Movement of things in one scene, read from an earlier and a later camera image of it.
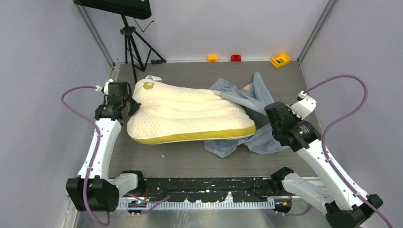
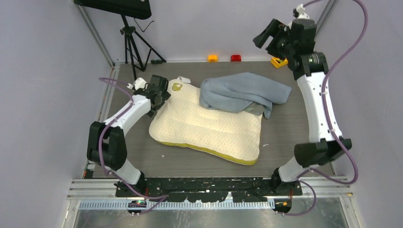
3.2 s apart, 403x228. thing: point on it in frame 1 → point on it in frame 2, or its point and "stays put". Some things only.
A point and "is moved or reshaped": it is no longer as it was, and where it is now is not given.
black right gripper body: (275, 134) → (280, 46)
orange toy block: (212, 58) stays put
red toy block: (235, 58) stays put
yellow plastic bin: (280, 60) stays put
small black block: (156, 61) stays put
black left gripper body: (132, 106) → (165, 96)
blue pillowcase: (254, 98) → (236, 92)
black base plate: (217, 189) stays put
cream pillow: (169, 113) is moved or reshaped
